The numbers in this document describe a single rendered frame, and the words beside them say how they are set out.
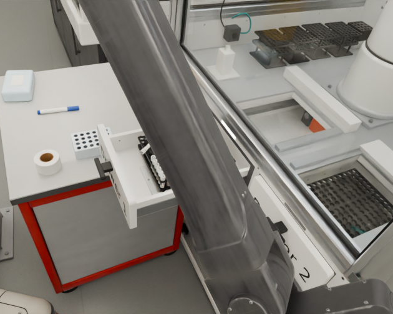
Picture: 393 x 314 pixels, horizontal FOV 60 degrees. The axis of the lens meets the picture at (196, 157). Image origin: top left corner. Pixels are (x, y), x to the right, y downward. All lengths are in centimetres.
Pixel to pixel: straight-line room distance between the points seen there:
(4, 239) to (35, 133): 81
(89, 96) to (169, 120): 109
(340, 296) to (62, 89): 124
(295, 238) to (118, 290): 105
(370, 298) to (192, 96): 21
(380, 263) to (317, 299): 36
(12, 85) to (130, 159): 57
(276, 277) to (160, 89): 19
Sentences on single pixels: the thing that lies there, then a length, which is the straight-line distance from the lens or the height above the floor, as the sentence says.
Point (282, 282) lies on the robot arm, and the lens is 32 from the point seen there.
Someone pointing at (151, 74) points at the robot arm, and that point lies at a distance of 28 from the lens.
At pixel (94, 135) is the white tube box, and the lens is 114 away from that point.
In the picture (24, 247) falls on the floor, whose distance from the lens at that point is 188.
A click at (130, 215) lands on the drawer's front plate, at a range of 82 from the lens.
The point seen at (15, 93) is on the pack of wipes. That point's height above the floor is 80.
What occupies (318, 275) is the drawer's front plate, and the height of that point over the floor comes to 90.
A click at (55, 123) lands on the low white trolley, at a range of 126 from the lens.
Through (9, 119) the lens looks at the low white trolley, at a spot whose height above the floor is 76.
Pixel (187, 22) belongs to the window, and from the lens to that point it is 116.
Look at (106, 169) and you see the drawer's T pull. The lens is 87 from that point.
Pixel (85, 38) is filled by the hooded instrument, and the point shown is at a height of 84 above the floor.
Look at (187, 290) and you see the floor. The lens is 169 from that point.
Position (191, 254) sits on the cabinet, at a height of 9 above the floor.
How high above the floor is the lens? 156
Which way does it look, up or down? 45 degrees down
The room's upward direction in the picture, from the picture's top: 10 degrees clockwise
